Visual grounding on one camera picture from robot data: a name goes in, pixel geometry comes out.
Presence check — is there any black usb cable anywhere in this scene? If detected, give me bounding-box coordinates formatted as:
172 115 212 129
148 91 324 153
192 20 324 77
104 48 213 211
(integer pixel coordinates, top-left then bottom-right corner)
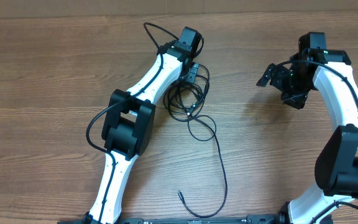
162 63 229 219

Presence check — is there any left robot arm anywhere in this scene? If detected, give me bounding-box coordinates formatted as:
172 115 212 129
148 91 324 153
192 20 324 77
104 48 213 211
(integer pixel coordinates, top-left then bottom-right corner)
82 27 203 223

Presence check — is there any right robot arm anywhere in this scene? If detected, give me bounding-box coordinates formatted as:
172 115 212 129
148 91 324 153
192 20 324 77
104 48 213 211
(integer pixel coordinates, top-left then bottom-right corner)
257 32 358 223

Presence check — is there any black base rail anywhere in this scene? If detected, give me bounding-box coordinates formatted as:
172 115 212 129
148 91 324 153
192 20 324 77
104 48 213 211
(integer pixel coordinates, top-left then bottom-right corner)
57 213 281 224

